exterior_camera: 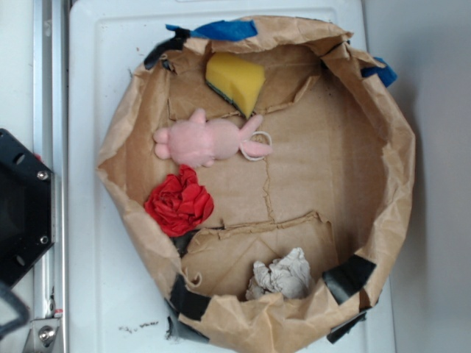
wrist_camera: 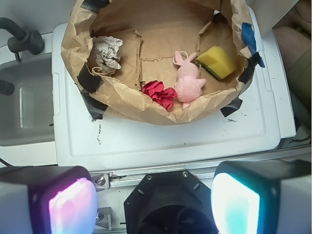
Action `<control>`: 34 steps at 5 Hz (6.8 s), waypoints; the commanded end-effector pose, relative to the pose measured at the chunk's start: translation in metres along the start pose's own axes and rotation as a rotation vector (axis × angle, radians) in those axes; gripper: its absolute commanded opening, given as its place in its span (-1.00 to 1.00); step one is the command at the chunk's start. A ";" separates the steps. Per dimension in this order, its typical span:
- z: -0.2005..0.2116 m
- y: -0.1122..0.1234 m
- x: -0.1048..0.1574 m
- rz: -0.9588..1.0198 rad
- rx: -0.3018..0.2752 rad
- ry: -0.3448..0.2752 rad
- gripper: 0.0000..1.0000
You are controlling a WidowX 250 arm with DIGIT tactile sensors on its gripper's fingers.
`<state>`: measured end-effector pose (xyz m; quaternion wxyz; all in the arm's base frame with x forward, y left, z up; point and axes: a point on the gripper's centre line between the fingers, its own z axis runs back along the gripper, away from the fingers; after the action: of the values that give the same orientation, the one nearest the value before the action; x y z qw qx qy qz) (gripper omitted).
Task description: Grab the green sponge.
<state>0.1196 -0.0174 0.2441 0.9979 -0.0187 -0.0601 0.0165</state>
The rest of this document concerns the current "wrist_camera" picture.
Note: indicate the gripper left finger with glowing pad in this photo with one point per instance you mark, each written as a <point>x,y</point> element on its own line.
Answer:
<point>47,200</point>

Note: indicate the grey sink basin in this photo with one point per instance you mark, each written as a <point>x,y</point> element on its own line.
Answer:
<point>26,116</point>

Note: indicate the pink plush bunny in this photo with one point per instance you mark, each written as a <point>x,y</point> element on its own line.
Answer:
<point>189,84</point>

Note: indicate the black faucet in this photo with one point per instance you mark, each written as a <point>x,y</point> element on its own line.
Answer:
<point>22,39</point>

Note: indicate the blue tape piece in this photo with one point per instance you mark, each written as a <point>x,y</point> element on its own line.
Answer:
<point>247,33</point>

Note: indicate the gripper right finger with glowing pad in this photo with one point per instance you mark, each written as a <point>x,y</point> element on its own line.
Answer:
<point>262,197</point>

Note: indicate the white crumpled paper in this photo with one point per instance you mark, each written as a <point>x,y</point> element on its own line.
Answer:
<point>104,54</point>

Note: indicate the yellow green sponge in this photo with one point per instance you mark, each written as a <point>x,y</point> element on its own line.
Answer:
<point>217,62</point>

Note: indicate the red crumpled paper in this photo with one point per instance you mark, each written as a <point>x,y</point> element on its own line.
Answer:
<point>157,92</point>

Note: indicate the black octagonal mount plate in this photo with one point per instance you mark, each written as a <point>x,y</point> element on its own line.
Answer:
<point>170,203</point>

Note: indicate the white plastic board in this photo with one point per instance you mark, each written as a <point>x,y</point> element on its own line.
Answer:
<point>111,143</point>

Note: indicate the brown paper bag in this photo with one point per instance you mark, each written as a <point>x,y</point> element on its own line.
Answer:
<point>152,30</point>

